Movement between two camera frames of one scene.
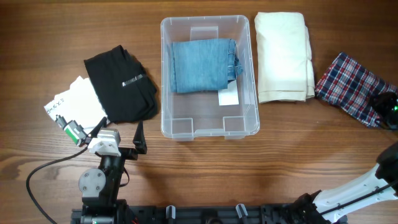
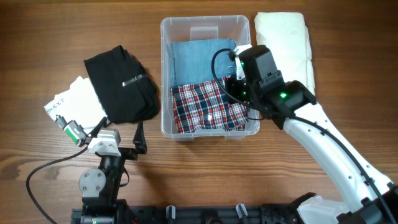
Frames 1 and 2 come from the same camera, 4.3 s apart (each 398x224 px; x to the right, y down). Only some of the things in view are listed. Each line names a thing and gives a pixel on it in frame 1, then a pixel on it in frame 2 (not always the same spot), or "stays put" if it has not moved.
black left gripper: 140,145 stays put
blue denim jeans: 204,65 stays put
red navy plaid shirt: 351,86 to 204,106
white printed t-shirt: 79,104 stays put
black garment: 125,89 stays put
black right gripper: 379,103 to 232,83
